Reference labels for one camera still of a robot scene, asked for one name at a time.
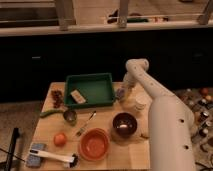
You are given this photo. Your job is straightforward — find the stacked white paper cups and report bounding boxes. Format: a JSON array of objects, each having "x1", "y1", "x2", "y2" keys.
[{"x1": 135, "y1": 94, "x2": 147, "y2": 110}]

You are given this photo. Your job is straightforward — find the small grey-blue towel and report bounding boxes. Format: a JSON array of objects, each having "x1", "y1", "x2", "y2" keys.
[{"x1": 115, "y1": 88, "x2": 125, "y2": 100}]

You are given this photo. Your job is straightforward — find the orange fruit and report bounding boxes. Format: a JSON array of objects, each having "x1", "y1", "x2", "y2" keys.
[{"x1": 53, "y1": 133, "x2": 67, "y2": 147}]

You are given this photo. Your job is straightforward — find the small metal cup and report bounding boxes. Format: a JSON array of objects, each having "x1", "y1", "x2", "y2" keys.
[{"x1": 63, "y1": 110, "x2": 77, "y2": 125}]

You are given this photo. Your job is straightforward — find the orange plastic bowl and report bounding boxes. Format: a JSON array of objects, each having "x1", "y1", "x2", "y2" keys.
[{"x1": 78, "y1": 128, "x2": 110, "y2": 161}]

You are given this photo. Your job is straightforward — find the white handled dish brush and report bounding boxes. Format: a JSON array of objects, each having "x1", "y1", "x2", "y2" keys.
[{"x1": 29, "y1": 149, "x2": 78, "y2": 168}]

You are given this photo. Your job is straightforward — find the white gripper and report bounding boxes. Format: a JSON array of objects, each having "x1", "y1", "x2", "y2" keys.
[{"x1": 122, "y1": 73, "x2": 136, "y2": 101}]

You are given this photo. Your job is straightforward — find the beige sponge block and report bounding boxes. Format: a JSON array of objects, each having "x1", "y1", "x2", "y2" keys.
[{"x1": 71, "y1": 90, "x2": 86, "y2": 104}]

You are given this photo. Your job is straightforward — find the metal fork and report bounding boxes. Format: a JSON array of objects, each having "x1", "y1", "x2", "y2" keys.
[{"x1": 75, "y1": 111, "x2": 97, "y2": 137}]

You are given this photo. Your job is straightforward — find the black clamp stand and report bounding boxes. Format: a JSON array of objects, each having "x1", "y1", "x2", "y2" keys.
[{"x1": 5, "y1": 127, "x2": 20, "y2": 170}]

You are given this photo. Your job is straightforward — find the green plastic tray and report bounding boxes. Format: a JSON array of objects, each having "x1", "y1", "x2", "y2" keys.
[{"x1": 64, "y1": 73, "x2": 115, "y2": 109}]

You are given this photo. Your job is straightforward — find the dark brown bowl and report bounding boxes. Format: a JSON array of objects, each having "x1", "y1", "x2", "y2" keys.
[{"x1": 113, "y1": 112, "x2": 137, "y2": 137}]

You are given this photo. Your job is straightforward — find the dark red grape bunch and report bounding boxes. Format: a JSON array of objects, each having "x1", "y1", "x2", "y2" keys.
[{"x1": 51, "y1": 90, "x2": 63, "y2": 108}]

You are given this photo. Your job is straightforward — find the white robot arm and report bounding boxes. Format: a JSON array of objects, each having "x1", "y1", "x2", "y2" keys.
[{"x1": 123, "y1": 59, "x2": 196, "y2": 171}]

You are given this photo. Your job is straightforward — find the blue grey sponge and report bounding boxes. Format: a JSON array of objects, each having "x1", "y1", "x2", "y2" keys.
[{"x1": 26, "y1": 143, "x2": 46, "y2": 168}]

